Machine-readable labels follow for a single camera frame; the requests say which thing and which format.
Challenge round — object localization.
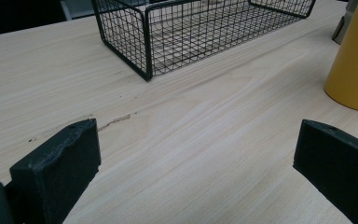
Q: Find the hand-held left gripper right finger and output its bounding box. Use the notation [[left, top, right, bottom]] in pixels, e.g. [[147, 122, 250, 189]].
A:
[[293, 119, 358, 224]]

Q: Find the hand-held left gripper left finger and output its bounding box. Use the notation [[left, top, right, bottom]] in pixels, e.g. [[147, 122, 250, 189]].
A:
[[9, 118, 102, 224]]

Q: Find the yellow cup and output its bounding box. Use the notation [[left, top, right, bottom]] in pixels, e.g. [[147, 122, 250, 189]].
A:
[[324, 0, 358, 113]]

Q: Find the grey metal cup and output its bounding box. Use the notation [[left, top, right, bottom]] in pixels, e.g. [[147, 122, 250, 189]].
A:
[[331, 0, 358, 45]]

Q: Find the black wire basket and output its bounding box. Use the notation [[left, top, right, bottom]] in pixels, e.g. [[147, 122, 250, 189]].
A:
[[91, 0, 317, 82]]

